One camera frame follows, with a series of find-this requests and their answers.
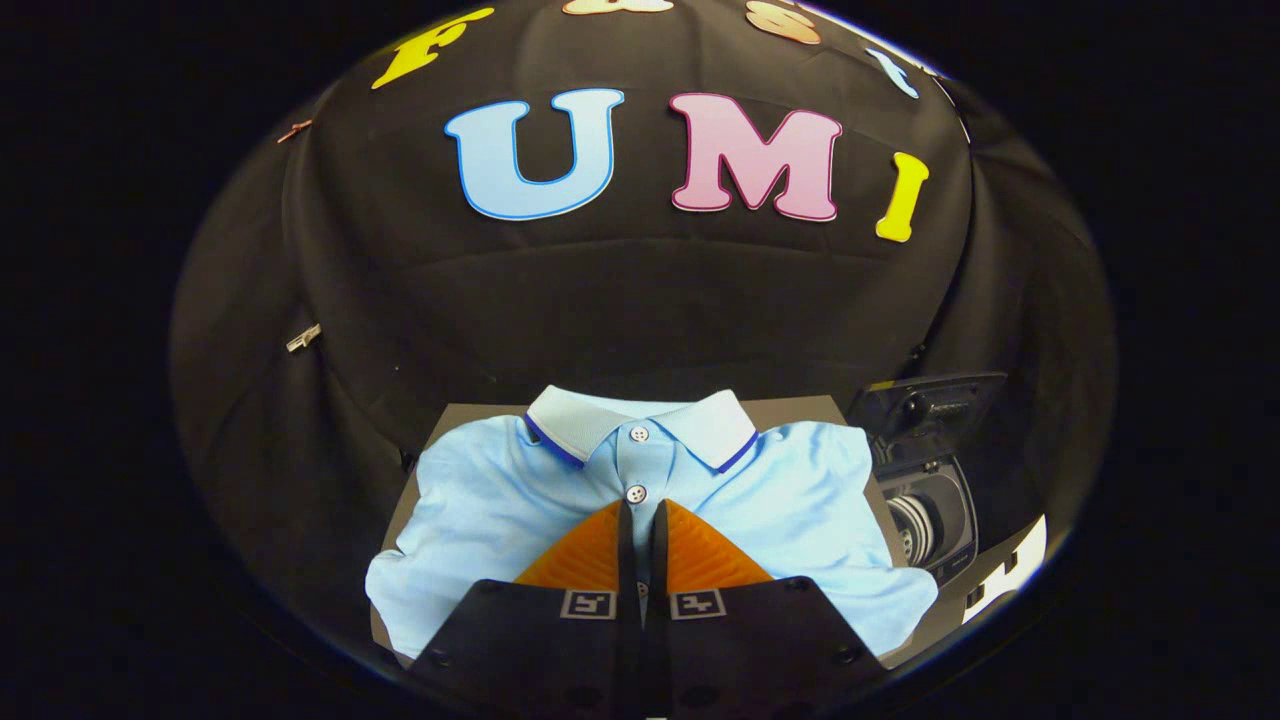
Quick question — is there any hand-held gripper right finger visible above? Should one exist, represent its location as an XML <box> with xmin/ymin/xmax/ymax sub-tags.
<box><xmin>640</xmin><ymin>498</ymin><xmax>886</xmax><ymax>720</ymax></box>

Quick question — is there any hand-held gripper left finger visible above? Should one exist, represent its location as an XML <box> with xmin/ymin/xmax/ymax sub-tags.
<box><xmin>410</xmin><ymin>498</ymin><xmax>641</xmax><ymax>720</ymax></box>

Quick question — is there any light blue polo shirt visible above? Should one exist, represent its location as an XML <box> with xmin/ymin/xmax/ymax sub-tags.
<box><xmin>365</xmin><ymin>385</ymin><xmax>939</xmax><ymax>661</ymax></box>

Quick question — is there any grey washing machine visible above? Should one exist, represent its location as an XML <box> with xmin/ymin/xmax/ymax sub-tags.
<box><xmin>872</xmin><ymin>452</ymin><xmax>981</xmax><ymax>591</ymax></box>

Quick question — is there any dark washing machine lid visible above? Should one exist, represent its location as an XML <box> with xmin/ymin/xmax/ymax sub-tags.
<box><xmin>846</xmin><ymin>372</ymin><xmax>1009</xmax><ymax>469</ymax></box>

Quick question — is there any black backdrop cloth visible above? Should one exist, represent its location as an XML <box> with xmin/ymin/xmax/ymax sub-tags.
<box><xmin>170</xmin><ymin>0</ymin><xmax>1116</xmax><ymax>641</ymax></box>

